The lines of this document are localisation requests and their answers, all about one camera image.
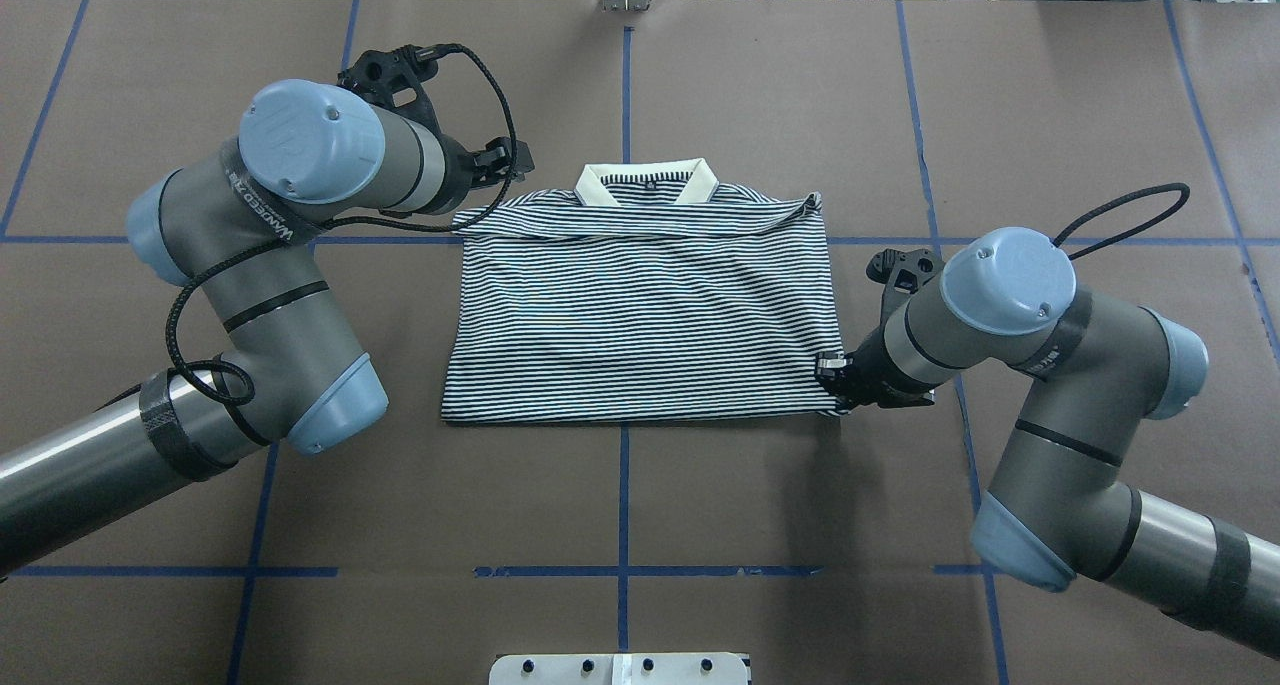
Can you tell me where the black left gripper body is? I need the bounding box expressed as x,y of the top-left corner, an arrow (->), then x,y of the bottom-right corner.
440,134 -> 500,211

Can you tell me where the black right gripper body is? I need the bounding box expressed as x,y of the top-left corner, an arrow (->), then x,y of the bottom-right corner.
845,328 -> 936,410

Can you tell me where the blue white striped polo shirt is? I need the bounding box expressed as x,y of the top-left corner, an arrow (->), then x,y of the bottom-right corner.
442,157 -> 844,424

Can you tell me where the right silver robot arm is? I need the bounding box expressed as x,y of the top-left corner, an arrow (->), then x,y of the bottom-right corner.
814,228 -> 1279,658

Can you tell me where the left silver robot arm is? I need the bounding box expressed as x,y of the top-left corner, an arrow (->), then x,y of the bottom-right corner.
3,79 -> 532,575

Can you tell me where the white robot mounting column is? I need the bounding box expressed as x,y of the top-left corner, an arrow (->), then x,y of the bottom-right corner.
488,650 -> 753,684

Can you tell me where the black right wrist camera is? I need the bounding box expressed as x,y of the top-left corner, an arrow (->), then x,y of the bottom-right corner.
865,248 -> 945,324

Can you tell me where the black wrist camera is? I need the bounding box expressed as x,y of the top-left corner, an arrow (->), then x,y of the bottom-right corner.
865,248 -> 945,324
335,44 -> 447,133

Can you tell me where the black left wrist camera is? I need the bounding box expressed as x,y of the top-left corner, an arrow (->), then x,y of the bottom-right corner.
335,44 -> 447,133

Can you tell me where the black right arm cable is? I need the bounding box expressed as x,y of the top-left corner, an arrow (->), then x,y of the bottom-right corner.
1052,182 -> 1193,262

